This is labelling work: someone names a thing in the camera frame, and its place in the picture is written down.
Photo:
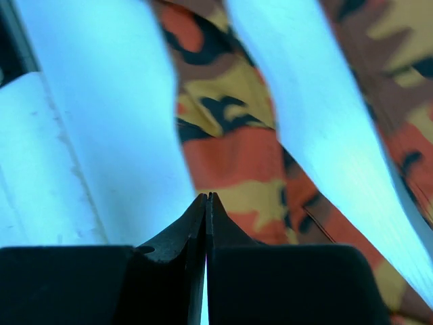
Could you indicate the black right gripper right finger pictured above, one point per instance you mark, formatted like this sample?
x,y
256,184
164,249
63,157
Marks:
x,y
253,283

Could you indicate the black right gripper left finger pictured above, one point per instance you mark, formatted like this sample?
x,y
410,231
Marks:
x,y
158,282

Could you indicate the orange camouflage trousers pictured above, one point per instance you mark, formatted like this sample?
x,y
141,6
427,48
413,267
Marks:
x,y
227,127

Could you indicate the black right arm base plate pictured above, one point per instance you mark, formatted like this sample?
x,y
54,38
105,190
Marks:
x,y
17,57

